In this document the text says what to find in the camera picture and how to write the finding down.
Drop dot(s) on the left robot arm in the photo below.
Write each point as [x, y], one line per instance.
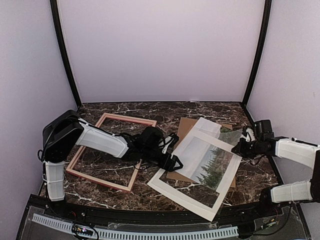
[69, 130]

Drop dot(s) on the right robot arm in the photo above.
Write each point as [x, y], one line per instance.
[260, 140]

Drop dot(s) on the right black corner post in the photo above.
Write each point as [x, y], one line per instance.
[258, 53]

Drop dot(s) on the landscape photo print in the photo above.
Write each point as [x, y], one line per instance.
[219, 184]

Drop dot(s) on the left black corner post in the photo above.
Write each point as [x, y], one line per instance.
[63, 52]

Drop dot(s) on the white mat board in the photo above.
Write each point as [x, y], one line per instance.
[185, 201]

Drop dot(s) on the black front rail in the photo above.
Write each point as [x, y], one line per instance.
[239, 215]

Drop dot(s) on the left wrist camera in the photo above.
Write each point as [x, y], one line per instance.
[169, 141]

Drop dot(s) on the brown cardboard backing board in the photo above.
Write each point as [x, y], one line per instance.
[185, 125]

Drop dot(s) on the pink wooden picture frame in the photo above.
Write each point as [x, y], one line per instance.
[70, 167]

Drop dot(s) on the black corner post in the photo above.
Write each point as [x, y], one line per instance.
[258, 53]
[63, 52]

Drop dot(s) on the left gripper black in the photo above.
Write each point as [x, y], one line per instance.
[171, 162]

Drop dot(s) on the white slotted cable duct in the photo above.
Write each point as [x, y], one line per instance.
[105, 234]

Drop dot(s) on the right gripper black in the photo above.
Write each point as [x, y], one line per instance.
[240, 149]

